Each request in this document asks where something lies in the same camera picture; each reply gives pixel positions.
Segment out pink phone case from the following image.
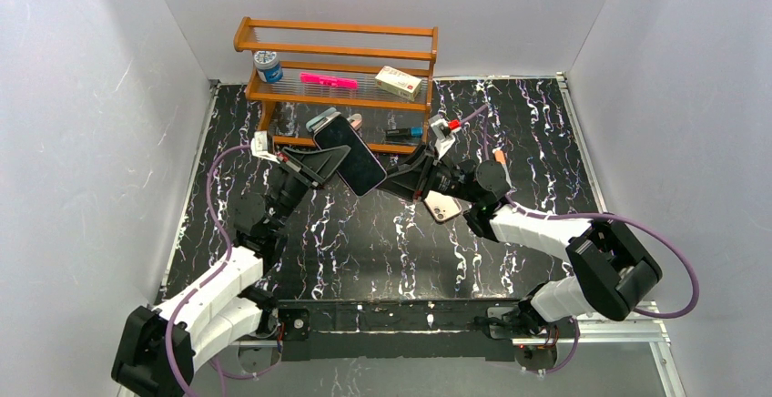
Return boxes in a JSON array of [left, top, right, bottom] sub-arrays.
[[423, 191, 463, 224]]

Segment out black smartphone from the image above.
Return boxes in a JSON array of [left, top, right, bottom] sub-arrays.
[[312, 115, 387, 197]]

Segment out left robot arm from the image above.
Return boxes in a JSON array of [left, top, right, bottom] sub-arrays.
[[111, 146, 350, 396]]

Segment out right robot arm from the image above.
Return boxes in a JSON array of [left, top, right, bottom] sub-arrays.
[[378, 145, 663, 324]]

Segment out teal grey stapler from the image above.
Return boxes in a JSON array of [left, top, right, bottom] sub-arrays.
[[305, 107, 339, 134]]

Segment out black blue marker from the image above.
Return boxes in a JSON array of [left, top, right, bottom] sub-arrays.
[[384, 127, 423, 140]]

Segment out orange white glue stick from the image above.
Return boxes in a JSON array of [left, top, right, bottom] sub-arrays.
[[493, 148, 508, 168]]

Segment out pink plastic tool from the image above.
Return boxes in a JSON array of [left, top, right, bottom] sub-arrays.
[[300, 72, 359, 90]]

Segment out orange wooden shelf rack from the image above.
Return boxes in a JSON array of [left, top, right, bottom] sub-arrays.
[[233, 16, 439, 154]]

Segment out white cardboard box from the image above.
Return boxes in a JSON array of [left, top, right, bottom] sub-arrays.
[[374, 66, 423, 101]]

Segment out blue white round jar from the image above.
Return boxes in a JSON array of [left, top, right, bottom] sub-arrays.
[[253, 50, 283, 84]]

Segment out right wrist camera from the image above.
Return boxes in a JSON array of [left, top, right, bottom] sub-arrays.
[[428, 115, 461, 159]]

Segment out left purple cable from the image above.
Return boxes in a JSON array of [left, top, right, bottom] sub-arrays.
[[164, 143, 255, 397]]

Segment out purple cable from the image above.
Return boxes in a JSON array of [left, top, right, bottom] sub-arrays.
[[164, 143, 255, 397], [458, 103, 701, 320]]

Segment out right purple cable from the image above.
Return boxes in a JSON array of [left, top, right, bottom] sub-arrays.
[[458, 103, 701, 320]]

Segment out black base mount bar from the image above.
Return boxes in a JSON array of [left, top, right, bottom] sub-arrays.
[[276, 299, 545, 361]]

